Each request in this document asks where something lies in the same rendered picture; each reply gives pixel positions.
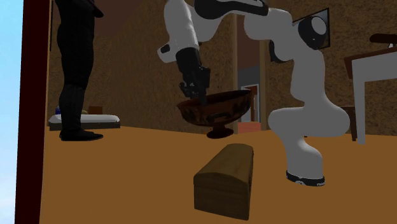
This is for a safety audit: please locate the white table with brown top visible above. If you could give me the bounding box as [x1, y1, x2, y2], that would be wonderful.
[343, 32, 397, 145]

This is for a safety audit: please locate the bed with white mattress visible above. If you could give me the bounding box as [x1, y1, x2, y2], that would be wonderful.
[48, 105, 122, 131]

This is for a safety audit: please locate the dark brown footed bowl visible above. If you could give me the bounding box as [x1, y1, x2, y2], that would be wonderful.
[176, 89, 253, 139]

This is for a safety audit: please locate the brown wooden chest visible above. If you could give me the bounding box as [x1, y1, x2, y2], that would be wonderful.
[193, 143, 254, 221]

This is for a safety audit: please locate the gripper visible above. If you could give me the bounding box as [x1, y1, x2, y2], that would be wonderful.
[175, 46, 212, 106]

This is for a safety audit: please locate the framed wall picture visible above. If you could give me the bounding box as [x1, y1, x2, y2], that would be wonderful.
[292, 7, 331, 51]

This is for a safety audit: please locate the tall black figure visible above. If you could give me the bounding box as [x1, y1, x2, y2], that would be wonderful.
[55, 0, 105, 142]

